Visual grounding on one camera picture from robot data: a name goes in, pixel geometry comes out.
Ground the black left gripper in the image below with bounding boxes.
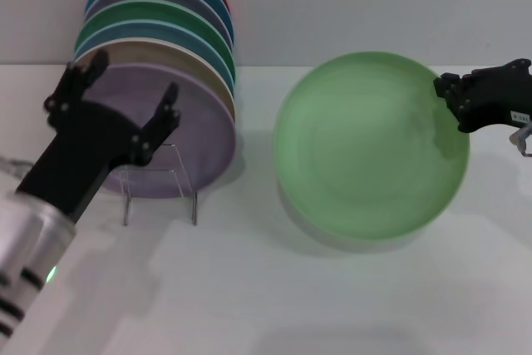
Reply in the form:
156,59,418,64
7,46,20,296
16,49,183,224

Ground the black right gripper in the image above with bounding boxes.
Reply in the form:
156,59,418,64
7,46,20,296
432,57,532,133

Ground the light green plate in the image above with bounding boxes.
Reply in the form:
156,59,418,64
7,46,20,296
272,51,472,242

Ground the cream plate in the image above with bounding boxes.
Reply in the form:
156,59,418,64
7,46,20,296
74,37,238,124

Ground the light blue plate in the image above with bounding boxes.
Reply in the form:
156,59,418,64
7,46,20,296
73,19,237,86

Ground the lavender purple plate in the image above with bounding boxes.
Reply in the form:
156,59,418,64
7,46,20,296
76,62,239,200

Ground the dark green plate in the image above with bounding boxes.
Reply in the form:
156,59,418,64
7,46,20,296
75,0,236,78

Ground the metal wire plate rack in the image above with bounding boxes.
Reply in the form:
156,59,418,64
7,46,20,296
118,142,200,227

